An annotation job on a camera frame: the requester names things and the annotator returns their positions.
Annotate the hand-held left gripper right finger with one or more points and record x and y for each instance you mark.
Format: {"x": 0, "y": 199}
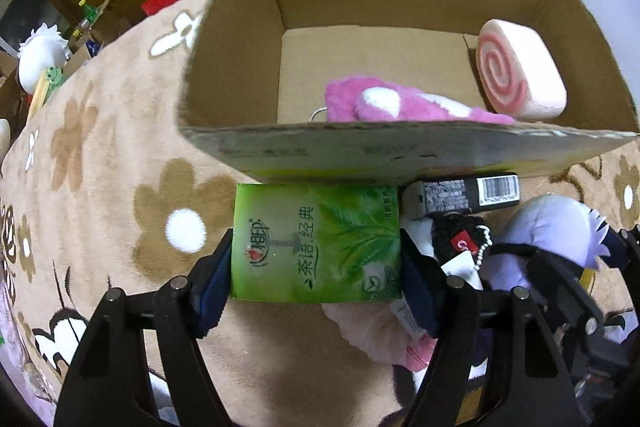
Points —
{"x": 419, "y": 289}

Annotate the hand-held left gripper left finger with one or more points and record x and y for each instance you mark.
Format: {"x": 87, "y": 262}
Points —
{"x": 209, "y": 289}

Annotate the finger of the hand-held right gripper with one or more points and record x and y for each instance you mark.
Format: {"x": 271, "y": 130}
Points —
{"x": 625, "y": 244}
{"x": 565, "y": 282}

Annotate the purple plush toy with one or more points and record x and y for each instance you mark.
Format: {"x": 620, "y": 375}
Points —
{"x": 545, "y": 227}

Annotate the black tube with white cap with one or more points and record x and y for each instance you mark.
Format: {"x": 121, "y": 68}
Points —
{"x": 450, "y": 198}

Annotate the green tissue packet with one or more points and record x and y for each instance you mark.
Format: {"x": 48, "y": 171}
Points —
{"x": 315, "y": 243}

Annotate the cardboard box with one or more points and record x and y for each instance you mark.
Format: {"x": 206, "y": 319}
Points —
{"x": 380, "y": 32}

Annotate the light pink plush toy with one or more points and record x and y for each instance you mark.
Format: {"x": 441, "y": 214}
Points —
{"x": 370, "y": 327}

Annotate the black plush with red tag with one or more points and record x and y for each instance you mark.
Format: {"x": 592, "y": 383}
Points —
{"x": 457, "y": 234}

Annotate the pink white-spotted plush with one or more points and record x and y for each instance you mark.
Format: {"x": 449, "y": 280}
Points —
{"x": 395, "y": 103}

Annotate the brown flower printed blanket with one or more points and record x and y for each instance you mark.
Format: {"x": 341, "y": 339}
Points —
{"x": 110, "y": 122}

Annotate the pink swirl roll cake plush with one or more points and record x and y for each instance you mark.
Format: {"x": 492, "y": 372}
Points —
{"x": 520, "y": 69}

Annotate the green frog toy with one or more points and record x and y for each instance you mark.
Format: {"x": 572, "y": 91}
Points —
{"x": 54, "y": 76}

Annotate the white spiky plush head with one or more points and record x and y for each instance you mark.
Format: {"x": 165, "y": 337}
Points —
{"x": 41, "y": 54}

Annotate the green bottle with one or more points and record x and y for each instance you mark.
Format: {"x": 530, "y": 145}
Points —
{"x": 90, "y": 13}

